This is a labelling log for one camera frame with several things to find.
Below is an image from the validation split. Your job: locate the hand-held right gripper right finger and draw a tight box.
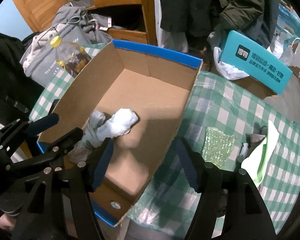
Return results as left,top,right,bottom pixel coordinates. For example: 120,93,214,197
175,139,287,240

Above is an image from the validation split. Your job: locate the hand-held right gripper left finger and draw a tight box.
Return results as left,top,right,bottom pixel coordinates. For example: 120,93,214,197
12,139,114,240

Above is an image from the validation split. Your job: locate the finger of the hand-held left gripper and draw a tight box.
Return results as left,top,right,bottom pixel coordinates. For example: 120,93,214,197
0,113,60,155
4,127,85,172

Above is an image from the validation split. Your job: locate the grey sock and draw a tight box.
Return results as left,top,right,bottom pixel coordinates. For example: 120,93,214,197
69,110,107,164

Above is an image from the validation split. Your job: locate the green bubble wrap pouch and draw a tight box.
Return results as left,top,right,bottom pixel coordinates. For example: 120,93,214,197
201,126,237,167

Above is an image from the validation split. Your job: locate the cardboard box with blue rim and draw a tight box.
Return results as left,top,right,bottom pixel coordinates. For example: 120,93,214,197
36,39,203,227

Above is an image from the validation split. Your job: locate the light green cloth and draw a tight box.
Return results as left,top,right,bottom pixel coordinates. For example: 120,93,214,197
241,120,280,188

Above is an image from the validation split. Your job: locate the dark blue flat object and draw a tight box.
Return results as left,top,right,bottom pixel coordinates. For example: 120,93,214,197
49,99,61,114

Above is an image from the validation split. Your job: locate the small white tissue scrap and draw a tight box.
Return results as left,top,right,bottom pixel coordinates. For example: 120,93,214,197
239,142,249,162

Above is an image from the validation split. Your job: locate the grey tote bag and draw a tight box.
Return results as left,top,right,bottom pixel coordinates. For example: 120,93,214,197
20,25,83,87

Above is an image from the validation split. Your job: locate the black bag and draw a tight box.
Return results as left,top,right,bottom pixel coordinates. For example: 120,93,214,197
0,30,45,120

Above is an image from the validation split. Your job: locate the crumpled white tissue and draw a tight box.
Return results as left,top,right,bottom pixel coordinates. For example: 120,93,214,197
249,133,267,144

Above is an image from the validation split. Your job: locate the oil bottle with yellow cap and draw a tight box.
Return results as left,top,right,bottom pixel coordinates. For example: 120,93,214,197
50,35,92,78

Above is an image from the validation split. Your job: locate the green checkered tablecloth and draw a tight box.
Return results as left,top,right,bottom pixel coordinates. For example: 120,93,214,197
29,40,300,240

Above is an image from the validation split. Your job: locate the small brown cardboard box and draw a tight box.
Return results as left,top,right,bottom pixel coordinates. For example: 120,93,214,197
232,75,278,100

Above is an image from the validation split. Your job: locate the white plastic bag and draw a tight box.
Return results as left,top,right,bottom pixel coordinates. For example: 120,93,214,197
213,46,248,80

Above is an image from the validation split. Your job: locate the grey hoodie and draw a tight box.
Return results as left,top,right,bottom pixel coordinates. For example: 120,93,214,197
50,2,113,43

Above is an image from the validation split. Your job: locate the wooden wardrobe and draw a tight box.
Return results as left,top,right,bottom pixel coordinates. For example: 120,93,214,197
10,0,158,45

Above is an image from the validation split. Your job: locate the teal box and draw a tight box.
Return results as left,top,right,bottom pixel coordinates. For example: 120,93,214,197
220,30,293,95

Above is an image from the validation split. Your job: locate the light grey garment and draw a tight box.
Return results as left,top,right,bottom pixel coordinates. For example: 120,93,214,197
162,27,190,53

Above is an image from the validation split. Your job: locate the grey plastic bag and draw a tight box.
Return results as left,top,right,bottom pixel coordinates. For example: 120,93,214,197
207,30,228,49

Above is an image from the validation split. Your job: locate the black jacket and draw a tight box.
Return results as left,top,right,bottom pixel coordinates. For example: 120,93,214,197
157,0,223,34

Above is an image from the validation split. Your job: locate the olive jacket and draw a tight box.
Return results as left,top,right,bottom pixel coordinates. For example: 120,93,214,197
212,0,280,48

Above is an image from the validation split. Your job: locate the blue printed plastic bag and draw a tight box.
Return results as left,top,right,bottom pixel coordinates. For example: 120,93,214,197
275,2,300,65

